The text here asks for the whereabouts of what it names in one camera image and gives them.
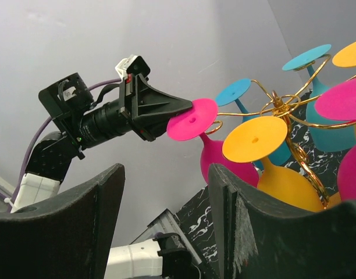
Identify aluminium front rail frame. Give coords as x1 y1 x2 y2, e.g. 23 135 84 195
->
131 209 204 278

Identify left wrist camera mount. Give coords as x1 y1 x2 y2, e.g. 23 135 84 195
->
115 55 151 80

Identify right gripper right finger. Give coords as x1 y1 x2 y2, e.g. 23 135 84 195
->
208 164 356 278

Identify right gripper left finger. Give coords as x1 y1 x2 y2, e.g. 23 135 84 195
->
0 163 125 278

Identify blue wine glass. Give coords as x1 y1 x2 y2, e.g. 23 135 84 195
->
215 78 292 171

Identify yellow wine glass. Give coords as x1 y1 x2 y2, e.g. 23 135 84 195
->
222 116 324 212
332 42 356 141

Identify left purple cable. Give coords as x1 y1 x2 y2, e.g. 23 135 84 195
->
0 77 122 204

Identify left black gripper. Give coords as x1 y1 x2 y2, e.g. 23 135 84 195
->
79 74 193 148

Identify gold wire wine glass rack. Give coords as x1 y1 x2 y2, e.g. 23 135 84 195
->
205 53 356 210

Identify teal wine glass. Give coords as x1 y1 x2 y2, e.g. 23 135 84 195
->
282 44 356 152

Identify pink wine glass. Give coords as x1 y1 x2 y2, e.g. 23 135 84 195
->
314 77 356 202
166 98 259 187

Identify yellow wine glass back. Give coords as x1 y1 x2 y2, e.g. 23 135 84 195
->
332 42 356 141

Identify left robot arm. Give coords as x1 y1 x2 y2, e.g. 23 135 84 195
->
0 73 202 278

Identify yellow wine glass front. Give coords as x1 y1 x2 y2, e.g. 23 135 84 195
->
222 116 324 212

